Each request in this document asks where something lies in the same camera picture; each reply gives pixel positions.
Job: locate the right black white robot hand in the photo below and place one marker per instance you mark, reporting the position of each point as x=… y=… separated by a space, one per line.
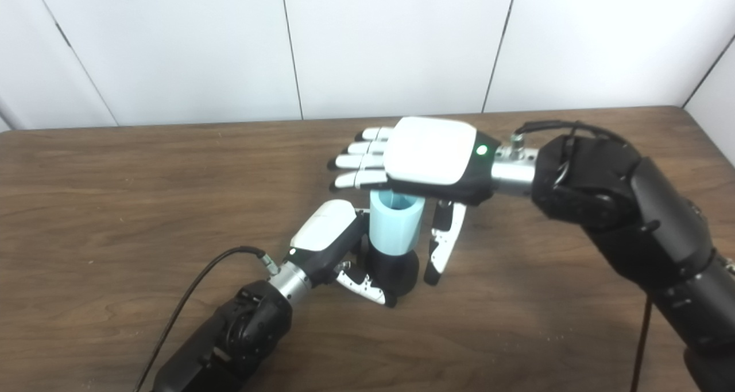
x=433 y=156

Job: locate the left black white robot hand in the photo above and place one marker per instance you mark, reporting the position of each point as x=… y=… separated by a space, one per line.
x=324 y=231

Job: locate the light blue cylinder cup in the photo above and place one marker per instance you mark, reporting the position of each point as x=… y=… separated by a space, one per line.
x=396 y=225

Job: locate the black flared nozzle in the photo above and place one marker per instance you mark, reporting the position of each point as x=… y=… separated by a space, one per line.
x=393 y=274

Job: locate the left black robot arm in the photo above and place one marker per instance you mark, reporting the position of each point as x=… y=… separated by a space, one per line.
x=235 y=340

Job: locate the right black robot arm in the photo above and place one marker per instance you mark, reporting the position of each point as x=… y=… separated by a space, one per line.
x=637 y=208

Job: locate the white corner post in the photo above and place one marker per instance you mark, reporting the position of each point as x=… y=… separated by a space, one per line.
x=6 y=116

